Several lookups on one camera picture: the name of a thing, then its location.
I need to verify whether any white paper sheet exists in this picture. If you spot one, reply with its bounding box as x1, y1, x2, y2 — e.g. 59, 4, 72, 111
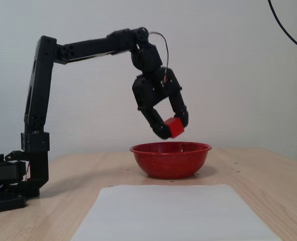
70, 184, 282, 241

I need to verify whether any red cube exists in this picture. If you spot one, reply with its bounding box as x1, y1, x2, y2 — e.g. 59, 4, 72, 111
163, 116, 185, 139

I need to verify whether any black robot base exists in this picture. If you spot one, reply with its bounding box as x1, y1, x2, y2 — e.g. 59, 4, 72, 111
0, 150, 41, 214

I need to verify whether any thin black hanging cable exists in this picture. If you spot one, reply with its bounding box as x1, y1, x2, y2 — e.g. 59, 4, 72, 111
267, 0, 297, 54

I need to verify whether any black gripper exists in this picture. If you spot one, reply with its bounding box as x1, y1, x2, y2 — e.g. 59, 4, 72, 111
132, 66, 189, 141

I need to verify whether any red speckled enamel bowl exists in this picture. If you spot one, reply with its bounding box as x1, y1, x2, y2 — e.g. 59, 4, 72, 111
129, 142, 213, 179

